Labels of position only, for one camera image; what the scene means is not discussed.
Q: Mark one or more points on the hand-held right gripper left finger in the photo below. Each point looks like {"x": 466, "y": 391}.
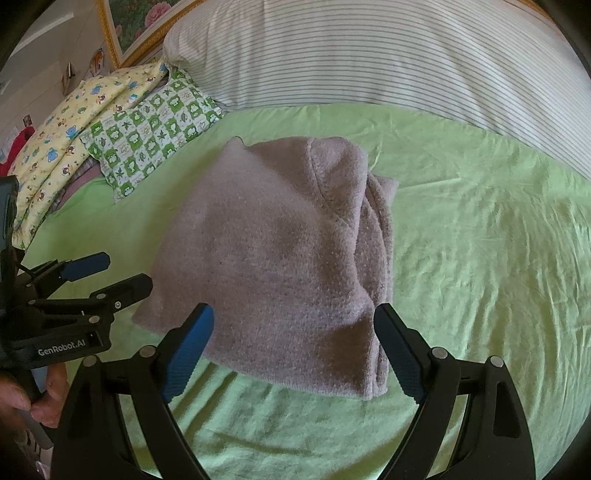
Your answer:
{"x": 189, "y": 355}

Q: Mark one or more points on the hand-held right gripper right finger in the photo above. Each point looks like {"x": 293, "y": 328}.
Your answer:
{"x": 401, "y": 355}

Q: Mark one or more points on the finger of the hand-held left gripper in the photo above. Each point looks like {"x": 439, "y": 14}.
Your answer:
{"x": 87, "y": 265}
{"x": 129, "y": 288}

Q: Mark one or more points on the grey fleece garment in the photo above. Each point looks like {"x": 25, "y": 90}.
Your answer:
{"x": 258, "y": 254}

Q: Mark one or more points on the person's left hand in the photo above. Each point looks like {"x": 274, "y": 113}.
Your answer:
{"x": 53, "y": 397}

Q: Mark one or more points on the pink cloth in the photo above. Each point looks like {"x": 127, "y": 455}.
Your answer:
{"x": 87, "y": 177}

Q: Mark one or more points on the green bed sheet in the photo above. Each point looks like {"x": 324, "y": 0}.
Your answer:
{"x": 461, "y": 277}

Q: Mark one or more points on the yellow cartoon print pillow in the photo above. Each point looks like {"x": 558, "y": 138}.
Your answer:
{"x": 60, "y": 143}

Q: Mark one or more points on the red cloth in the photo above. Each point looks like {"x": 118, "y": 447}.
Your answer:
{"x": 16, "y": 147}

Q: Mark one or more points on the green checkered pillow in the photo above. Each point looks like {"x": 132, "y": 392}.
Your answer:
{"x": 147, "y": 134}

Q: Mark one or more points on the gold framed painting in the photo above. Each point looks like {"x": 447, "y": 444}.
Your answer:
{"x": 134, "y": 18}

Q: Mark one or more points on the white striped duvet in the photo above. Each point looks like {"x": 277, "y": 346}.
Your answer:
{"x": 369, "y": 55}

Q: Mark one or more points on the small wall sticker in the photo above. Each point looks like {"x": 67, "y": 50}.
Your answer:
{"x": 98, "y": 60}

